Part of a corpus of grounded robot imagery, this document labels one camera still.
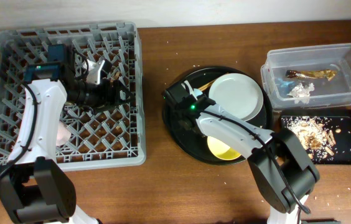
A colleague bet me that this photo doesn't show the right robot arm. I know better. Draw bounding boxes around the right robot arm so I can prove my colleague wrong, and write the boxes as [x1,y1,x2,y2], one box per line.
[162,81,320,223]

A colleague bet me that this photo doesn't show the blue wrapper in bin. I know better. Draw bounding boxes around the blue wrapper in bin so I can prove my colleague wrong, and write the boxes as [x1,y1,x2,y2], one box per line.
[277,78,294,88]

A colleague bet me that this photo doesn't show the pink cup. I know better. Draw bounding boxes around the pink cup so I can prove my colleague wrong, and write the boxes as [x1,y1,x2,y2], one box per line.
[55,121,72,146]

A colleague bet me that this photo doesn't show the black rectangular tray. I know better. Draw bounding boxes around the black rectangular tray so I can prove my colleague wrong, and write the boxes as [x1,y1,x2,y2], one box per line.
[280,109,351,165]

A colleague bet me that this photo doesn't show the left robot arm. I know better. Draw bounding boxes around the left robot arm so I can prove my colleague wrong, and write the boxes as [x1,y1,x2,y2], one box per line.
[0,44,135,223]

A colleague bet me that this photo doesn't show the wooden chopstick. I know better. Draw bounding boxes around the wooden chopstick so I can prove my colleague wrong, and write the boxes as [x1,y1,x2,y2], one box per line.
[199,75,224,91]
[199,80,215,91]

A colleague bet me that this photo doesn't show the clear plastic waste bin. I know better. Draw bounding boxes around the clear plastic waste bin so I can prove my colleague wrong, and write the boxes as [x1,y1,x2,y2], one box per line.
[261,43,351,110]

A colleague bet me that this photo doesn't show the white tissue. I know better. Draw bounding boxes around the white tissue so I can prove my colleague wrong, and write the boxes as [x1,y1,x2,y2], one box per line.
[288,83,315,104]

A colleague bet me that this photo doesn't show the yellow bowl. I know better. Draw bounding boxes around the yellow bowl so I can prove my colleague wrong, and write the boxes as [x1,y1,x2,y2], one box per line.
[207,136,241,161]

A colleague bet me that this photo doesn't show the round black serving tray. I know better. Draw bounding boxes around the round black serving tray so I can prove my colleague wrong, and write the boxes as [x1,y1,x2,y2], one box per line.
[162,66,273,166]

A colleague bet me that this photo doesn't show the light blue cup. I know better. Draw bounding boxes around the light blue cup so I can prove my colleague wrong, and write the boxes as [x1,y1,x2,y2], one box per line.
[182,80,203,99]

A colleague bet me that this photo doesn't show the food scraps with rice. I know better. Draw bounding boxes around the food scraps with rice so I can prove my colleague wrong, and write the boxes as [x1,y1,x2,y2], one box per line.
[281,116,342,163]

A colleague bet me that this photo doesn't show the grey plastic dishwasher rack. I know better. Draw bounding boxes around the grey plastic dishwasher rack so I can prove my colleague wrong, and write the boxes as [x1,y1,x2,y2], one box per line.
[0,22,146,171]

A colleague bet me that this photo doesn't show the grey round plate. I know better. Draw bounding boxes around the grey round plate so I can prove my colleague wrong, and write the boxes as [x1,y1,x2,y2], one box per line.
[208,73,264,121]

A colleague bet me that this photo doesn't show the gold snack wrapper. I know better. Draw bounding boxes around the gold snack wrapper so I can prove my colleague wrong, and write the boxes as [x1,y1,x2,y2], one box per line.
[286,70,338,81]

